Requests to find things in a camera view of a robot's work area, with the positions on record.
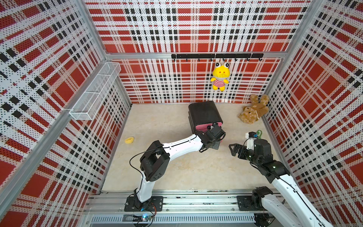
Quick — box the yellow frog plush toy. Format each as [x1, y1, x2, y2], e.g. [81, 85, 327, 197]
[210, 62, 230, 92]

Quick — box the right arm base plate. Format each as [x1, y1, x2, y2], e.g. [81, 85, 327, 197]
[236, 195, 261, 211]

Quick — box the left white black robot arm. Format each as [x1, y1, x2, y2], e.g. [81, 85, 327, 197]
[133, 124, 226, 210]

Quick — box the green keychain toy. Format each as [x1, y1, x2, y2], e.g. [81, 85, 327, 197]
[256, 130, 262, 139]

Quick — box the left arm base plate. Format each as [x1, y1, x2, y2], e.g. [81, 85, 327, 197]
[124, 196, 164, 212]

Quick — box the black hook rail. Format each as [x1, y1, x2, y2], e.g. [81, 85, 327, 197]
[171, 53, 264, 60]

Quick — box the brown teddy bear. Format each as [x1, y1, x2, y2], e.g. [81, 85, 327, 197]
[237, 95, 269, 124]

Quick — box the white wire mesh shelf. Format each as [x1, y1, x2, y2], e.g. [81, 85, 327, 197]
[70, 62, 121, 121]

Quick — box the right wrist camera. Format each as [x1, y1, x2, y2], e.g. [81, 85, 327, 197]
[244, 131, 258, 149]

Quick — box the black pink drawer cabinet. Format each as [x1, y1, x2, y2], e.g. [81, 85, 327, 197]
[188, 101, 223, 133]

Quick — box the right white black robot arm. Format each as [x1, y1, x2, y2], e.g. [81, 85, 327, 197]
[229, 138, 333, 227]

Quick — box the aluminium front rail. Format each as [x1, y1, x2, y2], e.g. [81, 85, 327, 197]
[82, 189, 318, 225]

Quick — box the small yellow toy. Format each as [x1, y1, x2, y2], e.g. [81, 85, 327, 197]
[124, 137, 134, 144]

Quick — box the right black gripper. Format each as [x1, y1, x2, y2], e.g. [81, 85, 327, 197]
[229, 143, 261, 166]

